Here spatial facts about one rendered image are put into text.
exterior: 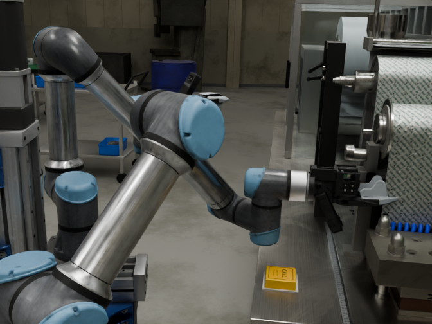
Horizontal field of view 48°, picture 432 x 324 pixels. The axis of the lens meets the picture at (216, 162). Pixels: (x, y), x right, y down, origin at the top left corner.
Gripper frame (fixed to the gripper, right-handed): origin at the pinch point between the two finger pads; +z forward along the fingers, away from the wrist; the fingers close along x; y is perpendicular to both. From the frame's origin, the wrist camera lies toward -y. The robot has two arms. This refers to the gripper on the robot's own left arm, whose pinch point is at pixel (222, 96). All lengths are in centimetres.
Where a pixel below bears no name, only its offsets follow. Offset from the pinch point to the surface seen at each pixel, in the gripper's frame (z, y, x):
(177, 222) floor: 62, 145, -148
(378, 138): 1, -9, 69
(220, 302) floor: 35, 130, -37
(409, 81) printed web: 22, -19, 58
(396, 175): 3, -2, 76
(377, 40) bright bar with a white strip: 19, -28, 46
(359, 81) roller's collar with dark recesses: 15, -17, 47
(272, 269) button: -24, 22, 69
